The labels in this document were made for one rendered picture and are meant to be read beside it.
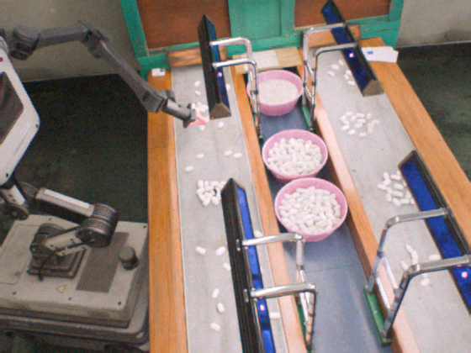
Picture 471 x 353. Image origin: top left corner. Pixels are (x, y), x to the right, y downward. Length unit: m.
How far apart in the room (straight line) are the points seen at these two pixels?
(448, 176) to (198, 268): 1.01
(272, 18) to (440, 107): 1.50
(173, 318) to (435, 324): 0.81
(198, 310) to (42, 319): 0.86
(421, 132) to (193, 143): 0.97
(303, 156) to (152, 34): 0.98
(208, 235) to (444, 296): 0.82
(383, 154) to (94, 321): 1.38
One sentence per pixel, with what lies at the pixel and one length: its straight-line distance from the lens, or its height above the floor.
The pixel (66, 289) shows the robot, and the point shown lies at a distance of 2.11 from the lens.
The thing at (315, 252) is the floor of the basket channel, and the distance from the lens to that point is 1.77.
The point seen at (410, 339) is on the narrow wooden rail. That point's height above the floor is 0.76.
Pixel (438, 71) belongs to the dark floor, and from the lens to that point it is 3.79.
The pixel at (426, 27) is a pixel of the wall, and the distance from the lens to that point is 3.76.
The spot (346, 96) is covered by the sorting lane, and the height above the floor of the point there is 0.74.
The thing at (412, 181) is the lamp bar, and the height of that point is 1.07.
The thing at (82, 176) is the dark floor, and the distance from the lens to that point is 3.17.
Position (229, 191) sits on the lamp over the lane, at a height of 1.10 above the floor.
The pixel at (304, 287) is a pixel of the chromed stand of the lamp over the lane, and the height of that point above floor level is 1.12.
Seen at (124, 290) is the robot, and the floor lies 0.47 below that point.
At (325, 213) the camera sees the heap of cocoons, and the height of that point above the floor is 0.73.
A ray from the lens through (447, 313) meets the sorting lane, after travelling 1.66.
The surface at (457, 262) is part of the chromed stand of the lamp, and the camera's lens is 1.30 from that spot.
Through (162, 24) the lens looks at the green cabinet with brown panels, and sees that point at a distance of 2.40.
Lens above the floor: 2.17
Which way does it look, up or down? 48 degrees down
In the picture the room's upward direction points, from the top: 7 degrees counter-clockwise
